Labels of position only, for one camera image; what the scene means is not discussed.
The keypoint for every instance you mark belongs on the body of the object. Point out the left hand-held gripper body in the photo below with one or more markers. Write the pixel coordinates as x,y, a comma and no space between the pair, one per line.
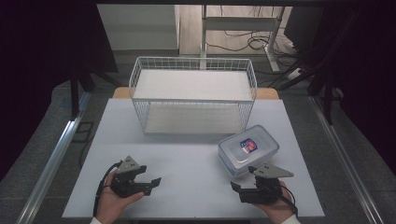
124,183

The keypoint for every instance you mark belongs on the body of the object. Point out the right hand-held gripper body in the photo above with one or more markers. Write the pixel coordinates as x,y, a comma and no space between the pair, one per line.
269,186

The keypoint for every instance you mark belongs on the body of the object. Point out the clear plastic lidded container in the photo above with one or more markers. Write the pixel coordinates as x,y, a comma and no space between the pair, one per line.
247,149

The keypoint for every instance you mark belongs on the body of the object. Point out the person's left hand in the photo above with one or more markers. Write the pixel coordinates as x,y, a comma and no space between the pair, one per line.
112,203

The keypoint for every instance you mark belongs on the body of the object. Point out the person's right hand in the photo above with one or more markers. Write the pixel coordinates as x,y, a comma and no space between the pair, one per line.
277,210

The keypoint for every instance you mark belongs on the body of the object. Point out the wooden table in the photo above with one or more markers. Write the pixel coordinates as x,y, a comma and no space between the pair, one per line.
122,92

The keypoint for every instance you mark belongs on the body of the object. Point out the black metal stand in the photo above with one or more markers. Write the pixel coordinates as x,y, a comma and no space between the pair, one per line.
74,93

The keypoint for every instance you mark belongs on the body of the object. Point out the white power strip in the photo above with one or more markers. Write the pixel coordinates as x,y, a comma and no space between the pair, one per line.
294,73

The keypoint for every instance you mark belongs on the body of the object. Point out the black tripod stand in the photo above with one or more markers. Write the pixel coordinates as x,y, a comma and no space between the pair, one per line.
311,68

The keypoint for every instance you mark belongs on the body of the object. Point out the dark curtain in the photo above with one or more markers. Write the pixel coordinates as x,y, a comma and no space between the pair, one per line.
373,77
34,62

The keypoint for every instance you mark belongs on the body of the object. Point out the white cabinet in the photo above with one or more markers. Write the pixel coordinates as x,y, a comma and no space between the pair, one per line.
140,26

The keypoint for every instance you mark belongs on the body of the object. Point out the aluminium floor rail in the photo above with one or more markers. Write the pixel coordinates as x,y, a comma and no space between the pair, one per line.
342,155
49,168

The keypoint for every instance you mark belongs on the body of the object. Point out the white metal desk frame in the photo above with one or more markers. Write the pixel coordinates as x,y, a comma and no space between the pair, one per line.
239,23

